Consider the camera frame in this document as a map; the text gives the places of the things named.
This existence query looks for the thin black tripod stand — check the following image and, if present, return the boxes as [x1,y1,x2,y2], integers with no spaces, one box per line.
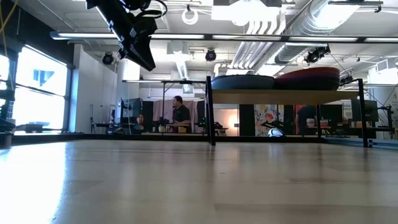
[90,104,96,134]

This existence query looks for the black background rig frame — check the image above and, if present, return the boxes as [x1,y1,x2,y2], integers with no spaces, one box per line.
[122,79,208,134]

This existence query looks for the white round ceiling lamp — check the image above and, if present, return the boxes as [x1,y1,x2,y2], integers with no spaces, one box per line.
[182,7,200,26]

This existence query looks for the floral poster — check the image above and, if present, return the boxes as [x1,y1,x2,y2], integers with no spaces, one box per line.
[254,104,279,137]

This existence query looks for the wooden shelf with black legs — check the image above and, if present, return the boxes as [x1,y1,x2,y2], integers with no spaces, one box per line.
[205,75,371,147]

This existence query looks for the black ceiling spotlight cluster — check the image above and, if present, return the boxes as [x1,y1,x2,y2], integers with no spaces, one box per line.
[303,45,331,65]

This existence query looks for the yellow hanging cable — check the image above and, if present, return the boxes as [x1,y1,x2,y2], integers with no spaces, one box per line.
[0,0,19,50]

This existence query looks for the blue plate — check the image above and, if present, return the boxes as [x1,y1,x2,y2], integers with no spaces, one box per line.
[211,77,276,91]

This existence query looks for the purple plate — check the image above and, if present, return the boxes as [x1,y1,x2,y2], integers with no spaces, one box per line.
[275,70,340,81]
[275,73,341,84]

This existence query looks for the silver ventilation duct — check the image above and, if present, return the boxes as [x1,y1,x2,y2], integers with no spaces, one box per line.
[275,0,361,65]

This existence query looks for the long linear ceiling light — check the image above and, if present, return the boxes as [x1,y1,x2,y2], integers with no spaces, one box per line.
[49,30,398,44]

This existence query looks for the dark grey plate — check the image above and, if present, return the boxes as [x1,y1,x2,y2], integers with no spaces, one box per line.
[275,80,340,91]

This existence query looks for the white ceiling pipes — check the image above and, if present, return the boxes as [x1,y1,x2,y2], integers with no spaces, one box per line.
[231,18,282,71]

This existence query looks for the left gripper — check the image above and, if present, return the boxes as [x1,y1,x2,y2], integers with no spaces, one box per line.
[117,17,159,72]

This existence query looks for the large bright window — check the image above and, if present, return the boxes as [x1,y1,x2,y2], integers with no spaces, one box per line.
[0,44,70,133]

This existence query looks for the person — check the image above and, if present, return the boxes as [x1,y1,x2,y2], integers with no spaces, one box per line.
[136,113,146,131]
[294,105,317,135]
[171,95,192,134]

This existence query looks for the black partition panel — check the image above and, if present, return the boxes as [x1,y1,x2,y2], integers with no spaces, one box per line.
[239,104,255,137]

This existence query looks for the black monitor on stand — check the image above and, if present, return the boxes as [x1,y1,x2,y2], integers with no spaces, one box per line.
[116,98,142,134]
[351,98,379,138]

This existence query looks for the beige curtain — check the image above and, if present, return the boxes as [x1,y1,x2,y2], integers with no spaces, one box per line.
[152,99,200,124]

